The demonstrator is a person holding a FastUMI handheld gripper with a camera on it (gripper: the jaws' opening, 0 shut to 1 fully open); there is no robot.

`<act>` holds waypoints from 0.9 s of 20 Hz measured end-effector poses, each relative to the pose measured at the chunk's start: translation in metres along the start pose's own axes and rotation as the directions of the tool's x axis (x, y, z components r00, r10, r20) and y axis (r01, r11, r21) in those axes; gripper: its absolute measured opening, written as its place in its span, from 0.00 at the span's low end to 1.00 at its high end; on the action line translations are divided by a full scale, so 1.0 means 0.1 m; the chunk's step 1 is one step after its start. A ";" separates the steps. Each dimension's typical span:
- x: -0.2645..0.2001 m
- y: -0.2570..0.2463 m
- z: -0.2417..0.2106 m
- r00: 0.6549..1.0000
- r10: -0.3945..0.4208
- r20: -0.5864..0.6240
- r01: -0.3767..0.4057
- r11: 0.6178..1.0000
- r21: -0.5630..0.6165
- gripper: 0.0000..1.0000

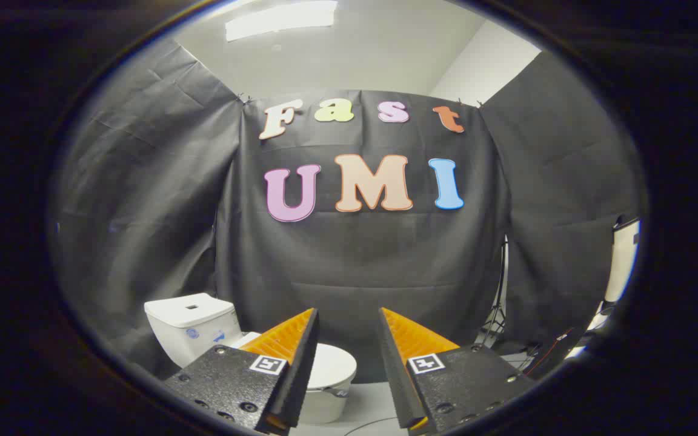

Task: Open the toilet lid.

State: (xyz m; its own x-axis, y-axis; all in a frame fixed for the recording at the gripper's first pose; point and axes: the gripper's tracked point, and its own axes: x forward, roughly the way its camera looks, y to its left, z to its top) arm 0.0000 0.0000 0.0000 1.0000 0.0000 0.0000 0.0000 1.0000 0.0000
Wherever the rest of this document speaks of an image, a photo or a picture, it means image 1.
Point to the black tripod stand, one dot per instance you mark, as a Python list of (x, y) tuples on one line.
[(498, 290)]

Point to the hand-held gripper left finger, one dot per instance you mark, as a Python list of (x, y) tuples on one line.
[(300, 375)]

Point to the black backdrop cloth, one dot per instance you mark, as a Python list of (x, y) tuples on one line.
[(355, 260)]

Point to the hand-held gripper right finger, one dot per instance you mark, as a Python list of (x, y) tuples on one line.
[(394, 375)]

